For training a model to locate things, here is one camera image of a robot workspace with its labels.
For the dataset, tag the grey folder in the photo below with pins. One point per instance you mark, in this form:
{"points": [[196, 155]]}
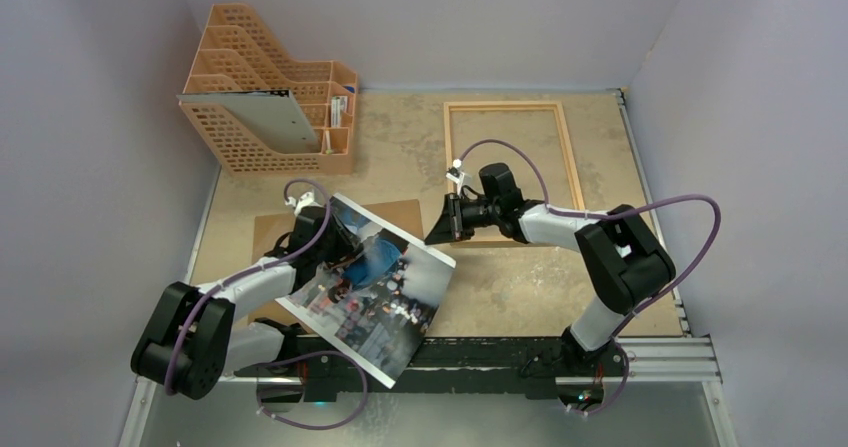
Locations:
{"points": [[273, 116]]}

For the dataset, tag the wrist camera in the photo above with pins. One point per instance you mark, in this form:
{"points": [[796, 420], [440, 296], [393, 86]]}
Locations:
{"points": [[297, 204], [456, 176]]}

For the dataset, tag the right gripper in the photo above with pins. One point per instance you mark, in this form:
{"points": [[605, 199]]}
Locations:
{"points": [[454, 217]]}

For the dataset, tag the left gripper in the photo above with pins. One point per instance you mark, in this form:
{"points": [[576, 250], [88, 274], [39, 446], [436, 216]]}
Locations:
{"points": [[346, 243]]}

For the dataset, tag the printed photo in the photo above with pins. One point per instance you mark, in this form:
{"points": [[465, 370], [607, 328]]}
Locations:
{"points": [[377, 308]]}

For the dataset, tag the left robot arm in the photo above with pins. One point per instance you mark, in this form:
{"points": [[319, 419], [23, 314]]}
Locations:
{"points": [[190, 339]]}

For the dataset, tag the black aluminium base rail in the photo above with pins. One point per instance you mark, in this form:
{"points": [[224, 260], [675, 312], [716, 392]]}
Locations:
{"points": [[531, 366]]}

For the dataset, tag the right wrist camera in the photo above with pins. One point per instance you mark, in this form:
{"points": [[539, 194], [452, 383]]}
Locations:
{"points": [[456, 176]]}

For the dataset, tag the orange file organizer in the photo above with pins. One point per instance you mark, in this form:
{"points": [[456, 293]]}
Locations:
{"points": [[239, 52]]}

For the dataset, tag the brown backing board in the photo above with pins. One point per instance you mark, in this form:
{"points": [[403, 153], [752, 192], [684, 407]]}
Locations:
{"points": [[406, 214]]}

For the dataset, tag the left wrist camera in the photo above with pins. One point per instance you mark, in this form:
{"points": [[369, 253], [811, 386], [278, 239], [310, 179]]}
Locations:
{"points": [[297, 204]]}

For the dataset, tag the wooden picture frame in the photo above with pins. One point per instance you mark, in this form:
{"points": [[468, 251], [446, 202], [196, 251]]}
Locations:
{"points": [[466, 122]]}

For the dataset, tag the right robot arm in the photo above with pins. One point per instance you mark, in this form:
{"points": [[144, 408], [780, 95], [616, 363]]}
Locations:
{"points": [[625, 261]]}

